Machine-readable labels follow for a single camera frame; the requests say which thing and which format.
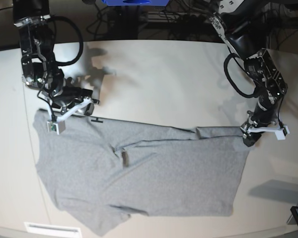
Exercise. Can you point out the grey T-shirt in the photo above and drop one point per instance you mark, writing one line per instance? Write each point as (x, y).
(104, 172)

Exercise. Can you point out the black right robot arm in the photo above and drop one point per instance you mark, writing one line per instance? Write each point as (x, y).
(41, 71)

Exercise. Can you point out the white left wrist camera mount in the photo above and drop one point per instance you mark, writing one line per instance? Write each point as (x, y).
(279, 132)

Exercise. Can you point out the blue plastic base block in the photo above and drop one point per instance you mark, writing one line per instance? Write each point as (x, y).
(135, 2)

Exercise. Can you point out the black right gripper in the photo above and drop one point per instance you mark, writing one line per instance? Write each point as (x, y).
(76, 95)

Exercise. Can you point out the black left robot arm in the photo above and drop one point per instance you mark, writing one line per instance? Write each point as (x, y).
(240, 26)

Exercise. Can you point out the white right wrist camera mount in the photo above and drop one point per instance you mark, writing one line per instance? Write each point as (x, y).
(57, 123)

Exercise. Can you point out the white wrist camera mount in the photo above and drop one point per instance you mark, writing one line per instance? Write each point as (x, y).
(57, 123)
(279, 132)

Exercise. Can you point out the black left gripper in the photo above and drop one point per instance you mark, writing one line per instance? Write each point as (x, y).
(250, 138)

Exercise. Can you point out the white power strip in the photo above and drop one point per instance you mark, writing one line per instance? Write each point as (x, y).
(175, 17)

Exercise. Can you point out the white label strip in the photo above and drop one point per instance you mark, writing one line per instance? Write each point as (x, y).
(29, 225)

